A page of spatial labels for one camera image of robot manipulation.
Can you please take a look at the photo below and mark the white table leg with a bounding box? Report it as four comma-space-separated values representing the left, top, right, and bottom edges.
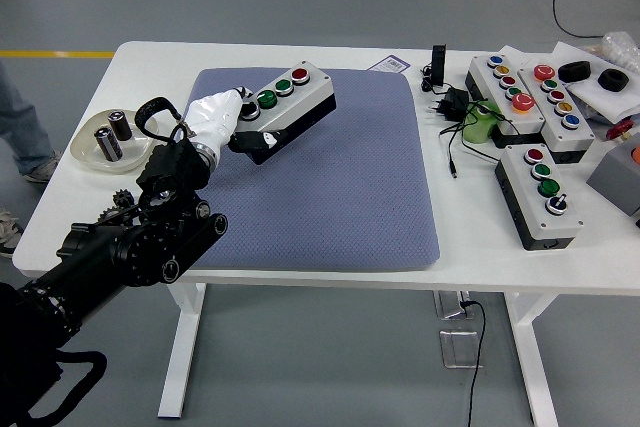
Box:
502, 291, 560, 427
157, 281, 207, 420

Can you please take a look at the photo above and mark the purple-edged barcode label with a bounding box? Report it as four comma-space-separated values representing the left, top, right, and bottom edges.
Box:
368, 55, 409, 73

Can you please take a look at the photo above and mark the person's leg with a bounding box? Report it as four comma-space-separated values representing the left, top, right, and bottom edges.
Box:
0, 59, 56, 174

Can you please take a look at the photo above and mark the black foam ring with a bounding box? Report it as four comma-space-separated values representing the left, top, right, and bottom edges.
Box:
596, 68, 629, 93
557, 60, 591, 83

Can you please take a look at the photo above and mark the black cable under table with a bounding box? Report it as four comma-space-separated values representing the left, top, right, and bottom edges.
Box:
459, 299, 487, 427

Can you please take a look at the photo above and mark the white shallow dish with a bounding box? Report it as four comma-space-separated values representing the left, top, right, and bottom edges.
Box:
69, 107, 159, 176

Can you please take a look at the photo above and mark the red round knob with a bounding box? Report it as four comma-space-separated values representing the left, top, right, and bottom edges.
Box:
605, 118, 634, 142

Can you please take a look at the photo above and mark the grey plastic box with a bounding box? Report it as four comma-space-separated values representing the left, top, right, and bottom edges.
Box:
585, 132, 640, 217

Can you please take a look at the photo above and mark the white flat cardboard box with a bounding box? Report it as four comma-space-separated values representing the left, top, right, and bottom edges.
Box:
549, 40, 640, 124

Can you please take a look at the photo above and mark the grey four-button control box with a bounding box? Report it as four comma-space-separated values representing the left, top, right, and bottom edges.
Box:
493, 144, 585, 252
234, 61, 337, 166

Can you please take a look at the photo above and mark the small black upright device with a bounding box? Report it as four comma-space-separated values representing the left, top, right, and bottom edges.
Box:
430, 44, 448, 88

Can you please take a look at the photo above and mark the clear plastic bag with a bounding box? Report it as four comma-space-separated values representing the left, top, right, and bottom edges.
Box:
584, 30, 640, 71

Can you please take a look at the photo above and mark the person's shoe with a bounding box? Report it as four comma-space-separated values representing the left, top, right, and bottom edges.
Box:
0, 205, 24, 259
22, 150, 64, 185

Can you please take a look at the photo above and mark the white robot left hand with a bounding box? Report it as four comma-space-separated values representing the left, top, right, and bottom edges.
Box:
183, 85, 289, 154

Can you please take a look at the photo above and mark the dark cylinder with silver cap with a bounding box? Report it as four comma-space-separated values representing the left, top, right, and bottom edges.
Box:
93, 126, 124, 163
107, 109, 134, 142

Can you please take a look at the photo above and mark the clear under-table bracket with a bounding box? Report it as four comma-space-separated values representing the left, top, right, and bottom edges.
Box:
433, 290, 476, 321

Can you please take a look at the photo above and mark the grey-blue textured mat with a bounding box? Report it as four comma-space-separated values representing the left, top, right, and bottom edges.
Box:
144, 66, 441, 272

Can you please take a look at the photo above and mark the grey five-button control box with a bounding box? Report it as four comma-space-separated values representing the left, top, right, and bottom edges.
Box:
464, 53, 546, 149
517, 63, 596, 165

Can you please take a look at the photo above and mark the black power adapter plug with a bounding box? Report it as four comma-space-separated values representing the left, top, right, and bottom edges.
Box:
426, 87, 471, 122

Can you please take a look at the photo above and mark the black adapter cord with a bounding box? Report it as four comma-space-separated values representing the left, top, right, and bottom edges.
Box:
438, 101, 516, 179

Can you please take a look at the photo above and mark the green plastic cylinder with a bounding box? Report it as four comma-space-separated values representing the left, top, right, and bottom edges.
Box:
460, 100, 503, 144

